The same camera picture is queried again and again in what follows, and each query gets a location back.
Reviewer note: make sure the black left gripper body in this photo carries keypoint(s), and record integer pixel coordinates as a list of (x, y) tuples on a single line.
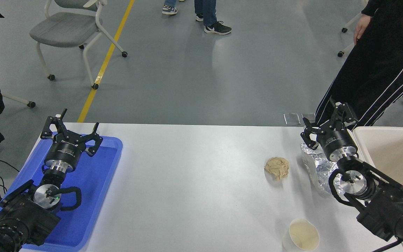
[(65, 150)]

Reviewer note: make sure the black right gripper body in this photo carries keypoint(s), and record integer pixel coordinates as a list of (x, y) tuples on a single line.
[(336, 141)]

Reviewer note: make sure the white paper cup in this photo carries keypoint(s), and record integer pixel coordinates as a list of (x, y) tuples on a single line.
[(303, 236)]

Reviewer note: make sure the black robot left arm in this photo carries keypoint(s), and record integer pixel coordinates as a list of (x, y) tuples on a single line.
[(26, 217)]

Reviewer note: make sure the person's hand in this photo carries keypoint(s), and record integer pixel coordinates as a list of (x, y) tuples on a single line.
[(361, 26)]

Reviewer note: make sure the silver floor outlet plate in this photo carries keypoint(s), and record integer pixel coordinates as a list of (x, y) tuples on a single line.
[(308, 117), (291, 119)]

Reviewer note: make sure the crumpled silver foil tray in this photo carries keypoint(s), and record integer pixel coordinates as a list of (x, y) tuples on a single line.
[(318, 171)]

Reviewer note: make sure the blue plastic tray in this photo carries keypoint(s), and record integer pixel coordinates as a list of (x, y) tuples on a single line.
[(93, 182)]

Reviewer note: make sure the white chair leg with castor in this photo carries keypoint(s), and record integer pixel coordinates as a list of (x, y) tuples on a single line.
[(19, 99)]

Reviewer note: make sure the crumpled tan paper ball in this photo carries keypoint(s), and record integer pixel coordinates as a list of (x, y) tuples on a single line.
[(277, 168)]

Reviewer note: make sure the large pale bin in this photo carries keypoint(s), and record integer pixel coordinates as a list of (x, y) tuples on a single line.
[(397, 154)]

